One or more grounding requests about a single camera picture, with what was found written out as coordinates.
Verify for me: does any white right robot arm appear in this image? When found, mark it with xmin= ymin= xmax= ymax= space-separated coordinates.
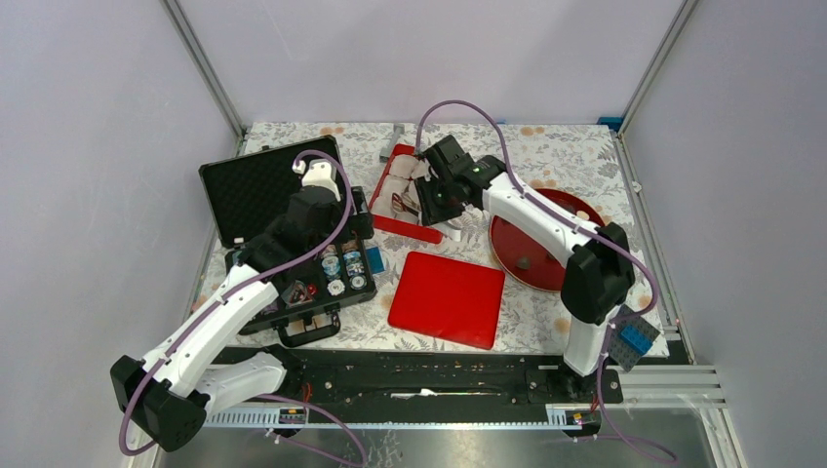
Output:
xmin=414 ymin=136 xmax=635 ymax=402

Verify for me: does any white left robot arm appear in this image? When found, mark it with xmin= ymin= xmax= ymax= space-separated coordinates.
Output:
xmin=109 ymin=150 xmax=357 ymax=456

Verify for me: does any dark round chocolate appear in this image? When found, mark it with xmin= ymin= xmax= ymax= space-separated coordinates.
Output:
xmin=516 ymin=257 xmax=532 ymax=270

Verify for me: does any black poker chip case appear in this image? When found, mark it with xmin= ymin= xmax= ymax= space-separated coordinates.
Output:
xmin=199 ymin=136 xmax=377 ymax=348

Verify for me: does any red tin box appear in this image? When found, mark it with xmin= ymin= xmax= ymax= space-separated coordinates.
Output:
xmin=369 ymin=143 xmax=443 ymax=244

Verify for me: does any dark red round tray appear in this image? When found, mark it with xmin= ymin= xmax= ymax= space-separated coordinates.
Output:
xmin=489 ymin=188 xmax=606 ymax=293

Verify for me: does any red tin lid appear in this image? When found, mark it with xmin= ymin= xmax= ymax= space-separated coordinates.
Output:
xmin=388 ymin=252 xmax=505 ymax=350

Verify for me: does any blue lego brick on baseplate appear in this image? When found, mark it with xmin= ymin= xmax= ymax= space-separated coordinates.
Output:
xmin=619 ymin=326 xmax=653 ymax=356

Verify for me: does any grey metal bracket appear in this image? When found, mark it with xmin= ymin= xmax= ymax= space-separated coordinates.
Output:
xmin=378 ymin=123 xmax=405 ymax=163

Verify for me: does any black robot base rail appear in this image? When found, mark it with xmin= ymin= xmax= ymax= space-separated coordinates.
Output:
xmin=213 ymin=345 xmax=625 ymax=428

